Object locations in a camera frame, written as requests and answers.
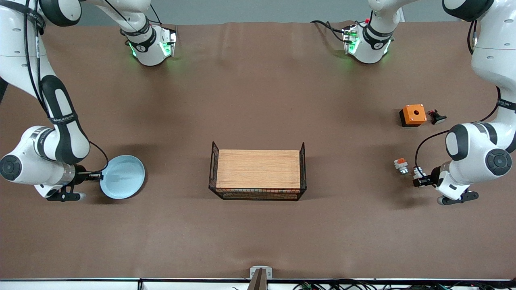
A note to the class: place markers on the brown table cover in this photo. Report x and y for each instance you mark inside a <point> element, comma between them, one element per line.
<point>242,233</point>

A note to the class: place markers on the wooden board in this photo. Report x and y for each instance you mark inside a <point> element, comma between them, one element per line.
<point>258,169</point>

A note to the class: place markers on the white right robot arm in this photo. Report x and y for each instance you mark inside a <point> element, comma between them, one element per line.
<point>60,133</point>

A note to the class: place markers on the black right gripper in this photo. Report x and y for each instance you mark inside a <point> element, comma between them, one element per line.
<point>80,173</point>

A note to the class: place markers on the white table edge strip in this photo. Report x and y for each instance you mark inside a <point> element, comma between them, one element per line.
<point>80,285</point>

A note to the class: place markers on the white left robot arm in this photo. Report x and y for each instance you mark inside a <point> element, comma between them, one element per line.
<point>475,153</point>

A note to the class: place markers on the orange button box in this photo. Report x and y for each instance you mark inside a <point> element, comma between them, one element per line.
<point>414,114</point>

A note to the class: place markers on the small white orange contact block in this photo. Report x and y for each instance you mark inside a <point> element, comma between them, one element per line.
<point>401,164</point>

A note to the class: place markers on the light blue round plate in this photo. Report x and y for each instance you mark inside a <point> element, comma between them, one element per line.
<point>123,177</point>

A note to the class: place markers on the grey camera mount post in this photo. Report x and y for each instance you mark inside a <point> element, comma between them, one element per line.
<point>261,278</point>

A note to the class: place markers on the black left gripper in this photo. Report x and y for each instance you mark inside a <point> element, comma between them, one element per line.
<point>434,175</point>

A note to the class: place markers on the black push button clear cap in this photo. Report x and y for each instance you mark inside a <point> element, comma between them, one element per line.
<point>437,117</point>

